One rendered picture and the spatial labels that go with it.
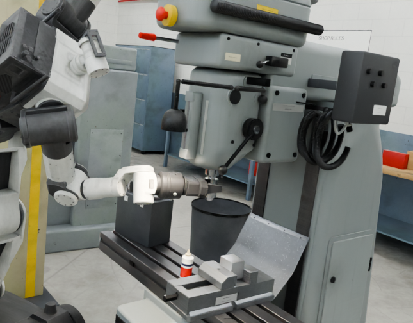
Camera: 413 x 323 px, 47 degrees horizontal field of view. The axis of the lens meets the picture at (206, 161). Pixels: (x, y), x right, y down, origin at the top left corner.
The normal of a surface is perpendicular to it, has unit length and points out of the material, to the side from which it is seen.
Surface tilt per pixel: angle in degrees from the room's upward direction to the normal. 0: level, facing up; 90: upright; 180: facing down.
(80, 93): 58
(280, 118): 90
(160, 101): 90
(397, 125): 90
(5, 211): 81
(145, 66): 90
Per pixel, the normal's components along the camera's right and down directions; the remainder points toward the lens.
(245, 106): 0.61, 0.21
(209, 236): -0.35, 0.19
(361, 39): -0.78, 0.02
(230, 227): 0.31, 0.27
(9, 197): 0.84, 0.27
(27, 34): 0.78, -0.36
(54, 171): -0.14, 0.76
